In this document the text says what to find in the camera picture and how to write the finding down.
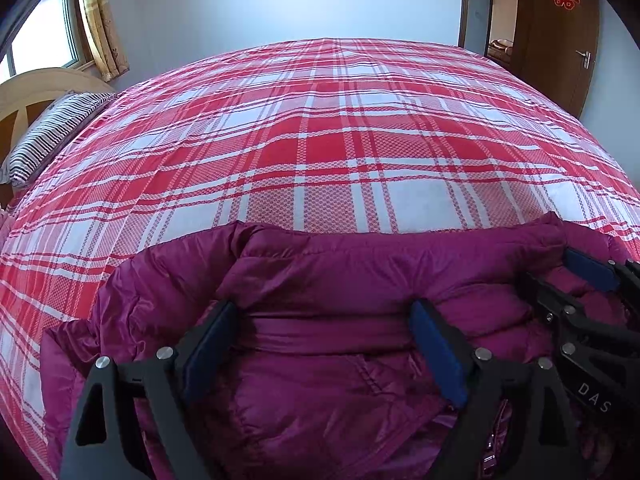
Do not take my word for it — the brown wooden door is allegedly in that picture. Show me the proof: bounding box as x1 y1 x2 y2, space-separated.
511 0 601 120

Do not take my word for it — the red plaid bed sheet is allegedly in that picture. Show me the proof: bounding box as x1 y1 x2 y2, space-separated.
0 37 640 480

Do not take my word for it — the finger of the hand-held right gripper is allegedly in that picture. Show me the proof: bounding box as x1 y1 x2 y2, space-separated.
516 271 640 361
562 247 640 306

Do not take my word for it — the wooden bed headboard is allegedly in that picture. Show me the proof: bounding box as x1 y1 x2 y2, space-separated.
0 67 116 211

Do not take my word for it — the purple down jacket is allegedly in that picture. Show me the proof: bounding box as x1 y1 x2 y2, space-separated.
41 211 640 480

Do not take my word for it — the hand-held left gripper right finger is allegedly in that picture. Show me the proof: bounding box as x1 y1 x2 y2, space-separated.
409 298 583 480

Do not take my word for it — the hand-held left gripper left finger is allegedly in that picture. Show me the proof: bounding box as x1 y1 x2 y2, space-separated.
59 300 240 480

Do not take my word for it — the yellow curtain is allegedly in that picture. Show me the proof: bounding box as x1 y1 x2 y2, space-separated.
77 0 131 81

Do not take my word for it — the window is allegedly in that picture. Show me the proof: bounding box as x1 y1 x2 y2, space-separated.
0 0 93 86

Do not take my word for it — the brown door frame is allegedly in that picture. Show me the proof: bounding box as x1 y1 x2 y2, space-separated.
459 0 521 73

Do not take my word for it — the striped pillow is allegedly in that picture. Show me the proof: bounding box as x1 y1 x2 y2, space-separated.
0 91 118 188

